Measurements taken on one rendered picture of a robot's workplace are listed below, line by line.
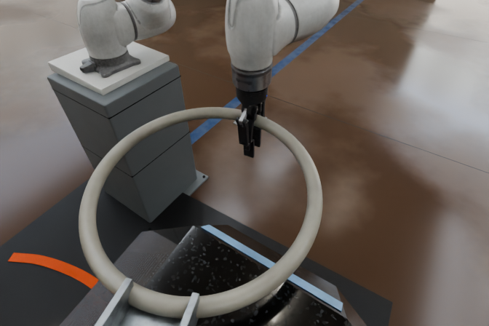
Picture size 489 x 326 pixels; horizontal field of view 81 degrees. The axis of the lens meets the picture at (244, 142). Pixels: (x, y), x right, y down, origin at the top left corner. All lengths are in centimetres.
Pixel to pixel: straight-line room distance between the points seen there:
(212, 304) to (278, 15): 50
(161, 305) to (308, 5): 59
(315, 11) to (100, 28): 86
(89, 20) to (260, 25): 84
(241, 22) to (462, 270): 164
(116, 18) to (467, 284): 194
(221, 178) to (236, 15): 142
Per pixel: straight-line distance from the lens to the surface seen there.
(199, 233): 66
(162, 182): 162
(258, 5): 55
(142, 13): 130
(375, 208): 189
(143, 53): 147
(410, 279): 172
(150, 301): 52
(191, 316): 48
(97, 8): 127
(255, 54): 58
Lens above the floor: 141
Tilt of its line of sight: 42 degrees down
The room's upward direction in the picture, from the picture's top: straight up
